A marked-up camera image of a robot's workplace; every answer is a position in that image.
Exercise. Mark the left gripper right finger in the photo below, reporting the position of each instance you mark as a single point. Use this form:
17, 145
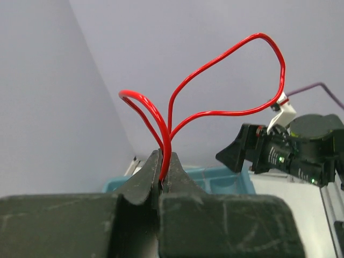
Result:
194, 223

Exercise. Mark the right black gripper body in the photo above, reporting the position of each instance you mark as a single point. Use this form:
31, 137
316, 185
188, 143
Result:
274, 150

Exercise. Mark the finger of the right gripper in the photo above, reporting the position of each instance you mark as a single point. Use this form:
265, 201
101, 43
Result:
234, 154

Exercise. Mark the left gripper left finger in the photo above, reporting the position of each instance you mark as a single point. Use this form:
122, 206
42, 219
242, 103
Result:
120, 223

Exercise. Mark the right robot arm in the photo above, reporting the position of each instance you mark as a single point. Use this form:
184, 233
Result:
311, 149

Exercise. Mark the teal plastic tray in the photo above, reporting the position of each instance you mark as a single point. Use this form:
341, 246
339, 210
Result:
212, 180

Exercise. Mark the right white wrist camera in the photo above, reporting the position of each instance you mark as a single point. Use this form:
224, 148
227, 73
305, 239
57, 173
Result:
285, 113

